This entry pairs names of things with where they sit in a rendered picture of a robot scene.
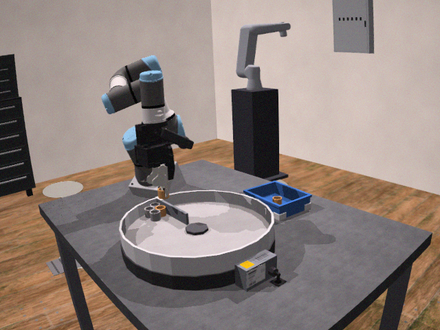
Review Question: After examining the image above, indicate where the blue open-top crate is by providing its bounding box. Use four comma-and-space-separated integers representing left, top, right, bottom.
245, 181, 312, 221

